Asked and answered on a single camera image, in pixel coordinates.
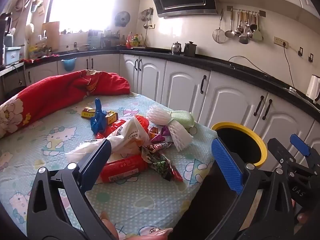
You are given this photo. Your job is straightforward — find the white plastic bag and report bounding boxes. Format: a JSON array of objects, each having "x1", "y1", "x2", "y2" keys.
[{"x1": 65, "y1": 116, "x2": 150, "y2": 162}]

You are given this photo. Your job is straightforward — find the cartoon cat printed bed sheet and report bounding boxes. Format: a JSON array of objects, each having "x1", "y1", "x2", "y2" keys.
[{"x1": 0, "y1": 92, "x2": 218, "y2": 238}]

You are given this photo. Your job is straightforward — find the utensil wall rail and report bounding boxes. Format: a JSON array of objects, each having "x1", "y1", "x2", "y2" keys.
[{"x1": 227, "y1": 6, "x2": 266, "y2": 18}]

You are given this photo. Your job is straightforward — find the red floral blanket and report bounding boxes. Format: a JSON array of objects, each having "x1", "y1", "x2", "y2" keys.
[{"x1": 0, "y1": 69, "x2": 131, "y2": 138}]

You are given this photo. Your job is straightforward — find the long red snack packet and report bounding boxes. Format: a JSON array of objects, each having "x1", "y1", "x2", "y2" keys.
[{"x1": 100, "y1": 154, "x2": 148, "y2": 183}]

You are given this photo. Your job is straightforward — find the wire strainer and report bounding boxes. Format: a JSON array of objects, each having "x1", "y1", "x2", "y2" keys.
[{"x1": 212, "y1": 9, "x2": 227, "y2": 43}]

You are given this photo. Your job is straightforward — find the black power cable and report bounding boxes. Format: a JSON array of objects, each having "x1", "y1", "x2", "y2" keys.
[{"x1": 228, "y1": 44, "x2": 298, "y2": 92}]

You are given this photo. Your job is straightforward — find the yellow rimmed black trash bin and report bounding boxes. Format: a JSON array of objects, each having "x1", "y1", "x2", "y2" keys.
[{"x1": 211, "y1": 122, "x2": 268, "y2": 168}]

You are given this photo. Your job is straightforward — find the hanging corner kitchen utensils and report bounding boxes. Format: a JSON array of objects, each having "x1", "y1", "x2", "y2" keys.
[{"x1": 139, "y1": 7, "x2": 154, "y2": 29}]

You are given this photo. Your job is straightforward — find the white electric kettle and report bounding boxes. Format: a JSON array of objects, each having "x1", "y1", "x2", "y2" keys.
[{"x1": 306, "y1": 74, "x2": 320, "y2": 103}]

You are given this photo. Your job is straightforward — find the green spatula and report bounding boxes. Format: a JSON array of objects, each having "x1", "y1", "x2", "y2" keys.
[{"x1": 252, "y1": 14, "x2": 263, "y2": 42}]

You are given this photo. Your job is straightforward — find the dark metal canister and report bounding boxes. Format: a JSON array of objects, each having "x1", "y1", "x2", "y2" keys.
[{"x1": 184, "y1": 41, "x2": 197, "y2": 57}]

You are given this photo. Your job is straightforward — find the green black snack wrapper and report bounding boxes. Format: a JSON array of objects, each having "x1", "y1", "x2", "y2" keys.
[{"x1": 141, "y1": 147, "x2": 183, "y2": 182}]

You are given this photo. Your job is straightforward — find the light blue storage box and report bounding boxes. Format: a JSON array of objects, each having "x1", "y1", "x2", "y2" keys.
[{"x1": 4, "y1": 46, "x2": 22, "y2": 64}]

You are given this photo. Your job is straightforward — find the person's right hand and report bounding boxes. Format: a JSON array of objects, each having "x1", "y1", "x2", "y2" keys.
[{"x1": 291, "y1": 200, "x2": 314, "y2": 225}]

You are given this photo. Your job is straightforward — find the window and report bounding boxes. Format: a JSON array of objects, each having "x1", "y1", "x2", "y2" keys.
[{"x1": 45, "y1": 0, "x2": 115, "y2": 30}]

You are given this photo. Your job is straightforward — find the beige wall outlet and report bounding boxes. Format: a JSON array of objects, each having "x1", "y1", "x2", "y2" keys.
[{"x1": 274, "y1": 36, "x2": 289, "y2": 48}]

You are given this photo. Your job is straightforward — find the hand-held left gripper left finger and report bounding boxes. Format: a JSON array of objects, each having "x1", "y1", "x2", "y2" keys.
[{"x1": 26, "y1": 138, "x2": 119, "y2": 240}]

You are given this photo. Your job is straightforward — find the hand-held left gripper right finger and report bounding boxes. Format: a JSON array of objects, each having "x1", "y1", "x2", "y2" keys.
[{"x1": 211, "y1": 137, "x2": 294, "y2": 240}]

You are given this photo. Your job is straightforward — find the white lower cabinets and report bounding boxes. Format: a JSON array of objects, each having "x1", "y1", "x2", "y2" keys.
[{"x1": 24, "y1": 54, "x2": 320, "y2": 160}]

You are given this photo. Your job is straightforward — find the brown chocolate bar wrapper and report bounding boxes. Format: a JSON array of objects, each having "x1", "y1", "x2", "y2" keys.
[{"x1": 147, "y1": 141, "x2": 174, "y2": 152}]

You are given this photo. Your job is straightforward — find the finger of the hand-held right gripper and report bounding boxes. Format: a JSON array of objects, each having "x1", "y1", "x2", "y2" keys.
[
  {"x1": 290, "y1": 134, "x2": 320, "y2": 167},
  {"x1": 267, "y1": 137, "x2": 304, "y2": 174}
]

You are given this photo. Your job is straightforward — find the green foam fruit net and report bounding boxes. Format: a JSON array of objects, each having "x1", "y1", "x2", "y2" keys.
[{"x1": 170, "y1": 110, "x2": 195, "y2": 128}]

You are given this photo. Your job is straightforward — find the black gas stove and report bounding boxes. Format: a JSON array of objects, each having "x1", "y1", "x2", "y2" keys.
[{"x1": 131, "y1": 46, "x2": 173, "y2": 54}]

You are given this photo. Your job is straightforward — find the person's left hand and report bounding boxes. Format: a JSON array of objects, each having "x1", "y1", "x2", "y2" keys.
[{"x1": 99, "y1": 210, "x2": 174, "y2": 240}]

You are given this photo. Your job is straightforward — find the teal knife holder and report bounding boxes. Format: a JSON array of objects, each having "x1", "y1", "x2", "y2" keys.
[{"x1": 87, "y1": 29, "x2": 100, "y2": 48}]

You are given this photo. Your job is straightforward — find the steel spoon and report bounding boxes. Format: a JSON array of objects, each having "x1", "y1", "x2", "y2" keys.
[{"x1": 235, "y1": 11, "x2": 244, "y2": 36}]

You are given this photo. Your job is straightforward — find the wooden cutting board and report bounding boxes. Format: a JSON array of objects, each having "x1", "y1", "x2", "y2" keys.
[{"x1": 41, "y1": 21, "x2": 60, "y2": 53}]

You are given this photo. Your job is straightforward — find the black countertop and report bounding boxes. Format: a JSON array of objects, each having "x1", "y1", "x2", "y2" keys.
[{"x1": 0, "y1": 47, "x2": 320, "y2": 113}]

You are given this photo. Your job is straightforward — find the white foam fruit net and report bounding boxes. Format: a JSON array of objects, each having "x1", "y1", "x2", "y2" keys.
[{"x1": 146, "y1": 106, "x2": 194, "y2": 152}]

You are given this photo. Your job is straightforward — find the black dish rack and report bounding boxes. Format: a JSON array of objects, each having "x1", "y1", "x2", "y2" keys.
[{"x1": 100, "y1": 30, "x2": 120, "y2": 48}]

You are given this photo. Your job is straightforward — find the grey wall fan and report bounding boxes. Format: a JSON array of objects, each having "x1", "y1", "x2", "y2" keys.
[{"x1": 114, "y1": 11, "x2": 131, "y2": 27}]

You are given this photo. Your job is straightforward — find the blue plastic basin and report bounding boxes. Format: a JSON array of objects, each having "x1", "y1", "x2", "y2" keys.
[{"x1": 61, "y1": 57, "x2": 77, "y2": 72}]

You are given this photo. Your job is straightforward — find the steel teapot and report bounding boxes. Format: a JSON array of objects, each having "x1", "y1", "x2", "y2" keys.
[{"x1": 171, "y1": 41, "x2": 182, "y2": 55}]

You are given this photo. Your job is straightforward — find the large steel ladle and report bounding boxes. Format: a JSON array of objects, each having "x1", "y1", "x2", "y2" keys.
[{"x1": 239, "y1": 12, "x2": 250, "y2": 45}]

